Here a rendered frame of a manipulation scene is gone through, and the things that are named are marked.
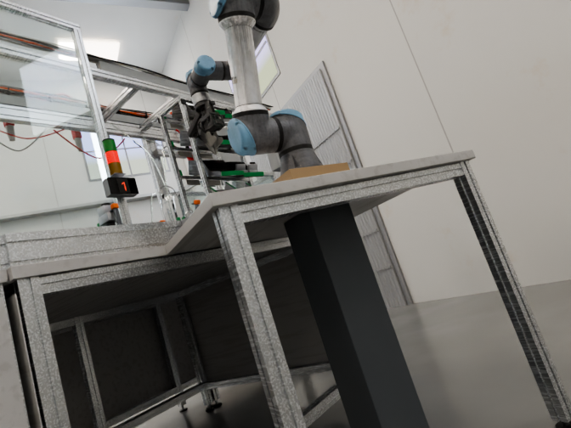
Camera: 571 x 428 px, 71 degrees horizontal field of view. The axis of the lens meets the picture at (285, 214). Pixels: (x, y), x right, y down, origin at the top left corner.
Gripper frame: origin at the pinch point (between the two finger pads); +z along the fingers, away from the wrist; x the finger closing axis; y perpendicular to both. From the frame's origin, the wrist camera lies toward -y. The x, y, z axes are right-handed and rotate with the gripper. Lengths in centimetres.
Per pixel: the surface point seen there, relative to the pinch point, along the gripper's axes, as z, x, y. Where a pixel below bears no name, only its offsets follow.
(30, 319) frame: 50, -78, 5
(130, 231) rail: 29, -44, -3
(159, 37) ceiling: -564, 473, -488
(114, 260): 39, -56, 6
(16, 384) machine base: 62, -82, 4
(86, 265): 40, -64, 6
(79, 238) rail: 30, -60, -2
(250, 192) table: 39, -50, 52
